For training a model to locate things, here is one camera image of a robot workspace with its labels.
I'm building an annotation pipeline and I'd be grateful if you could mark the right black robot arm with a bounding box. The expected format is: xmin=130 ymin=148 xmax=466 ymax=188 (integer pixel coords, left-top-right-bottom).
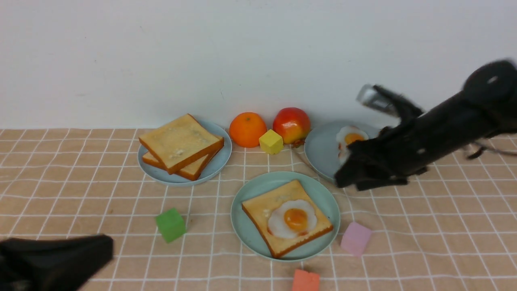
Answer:
xmin=334 ymin=59 xmax=517 ymax=191

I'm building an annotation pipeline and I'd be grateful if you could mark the toast slice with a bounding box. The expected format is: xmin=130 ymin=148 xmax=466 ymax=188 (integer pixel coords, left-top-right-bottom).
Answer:
xmin=139 ymin=114 xmax=225 ymax=175
xmin=142 ymin=137 xmax=225 ymax=181
xmin=242 ymin=180 xmax=334 ymax=259

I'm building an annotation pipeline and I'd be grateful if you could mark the green centre plate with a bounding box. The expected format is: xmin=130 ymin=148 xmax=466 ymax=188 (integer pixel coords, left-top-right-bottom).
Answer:
xmin=231 ymin=171 xmax=341 ymax=262

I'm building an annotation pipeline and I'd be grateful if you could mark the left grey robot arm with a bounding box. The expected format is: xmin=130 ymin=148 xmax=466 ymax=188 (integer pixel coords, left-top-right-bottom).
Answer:
xmin=0 ymin=234 xmax=114 ymax=291

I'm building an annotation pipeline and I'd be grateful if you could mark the blue plate with eggs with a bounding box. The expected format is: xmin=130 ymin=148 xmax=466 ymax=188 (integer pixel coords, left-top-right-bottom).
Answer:
xmin=305 ymin=120 xmax=380 ymax=183

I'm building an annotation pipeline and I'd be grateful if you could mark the checkered beige tablecloth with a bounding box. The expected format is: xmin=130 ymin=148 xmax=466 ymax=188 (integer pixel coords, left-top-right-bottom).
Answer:
xmin=0 ymin=129 xmax=517 ymax=291

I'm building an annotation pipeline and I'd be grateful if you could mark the orange fruit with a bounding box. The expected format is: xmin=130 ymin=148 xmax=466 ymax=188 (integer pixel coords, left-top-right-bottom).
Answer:
xmin=229 ymin=112 xmax=267 ymax=148

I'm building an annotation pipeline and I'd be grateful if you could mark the pink cube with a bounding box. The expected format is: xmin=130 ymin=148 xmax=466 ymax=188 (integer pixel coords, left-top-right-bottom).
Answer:
xmin=340 ymin=222 xmax=372 ymax=257

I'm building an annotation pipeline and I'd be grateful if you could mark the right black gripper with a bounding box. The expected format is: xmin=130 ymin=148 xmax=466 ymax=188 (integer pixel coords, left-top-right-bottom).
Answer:
xmin=334 ymin=127 xmax=429 ymax=191

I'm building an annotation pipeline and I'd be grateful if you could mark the blue plate with toast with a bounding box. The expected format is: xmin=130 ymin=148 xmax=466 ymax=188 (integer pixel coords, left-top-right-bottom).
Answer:
xmin=137 ymin=118 xmax=232 ymax=187

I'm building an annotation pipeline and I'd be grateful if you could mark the yellow cube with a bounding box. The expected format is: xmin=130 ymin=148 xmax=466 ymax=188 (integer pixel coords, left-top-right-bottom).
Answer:
xmin=259 ymin=129 xmax=284 ymax=155

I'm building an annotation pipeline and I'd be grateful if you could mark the red yellow apple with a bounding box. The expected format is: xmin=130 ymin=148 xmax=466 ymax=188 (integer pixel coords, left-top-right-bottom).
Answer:
xmin=273 ymin=107 xmax=311 ymax=148

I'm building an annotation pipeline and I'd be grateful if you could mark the orange cube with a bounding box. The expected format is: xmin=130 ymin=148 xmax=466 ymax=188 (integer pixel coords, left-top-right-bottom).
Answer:
xmin=291 ymin=269 xmax=321 ymax=291

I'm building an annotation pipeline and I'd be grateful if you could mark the fried egg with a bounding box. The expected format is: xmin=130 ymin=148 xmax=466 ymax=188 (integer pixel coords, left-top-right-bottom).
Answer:
xmin=336 ymin=126 xmax=369 ymax=163
xmin=267 ymin=199 xmax=318 ymax=239

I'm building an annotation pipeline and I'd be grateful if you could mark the green cube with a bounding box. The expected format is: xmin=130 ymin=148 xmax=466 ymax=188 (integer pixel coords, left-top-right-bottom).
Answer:
xmin=155 ymin=208 xmax=187 ymax=243

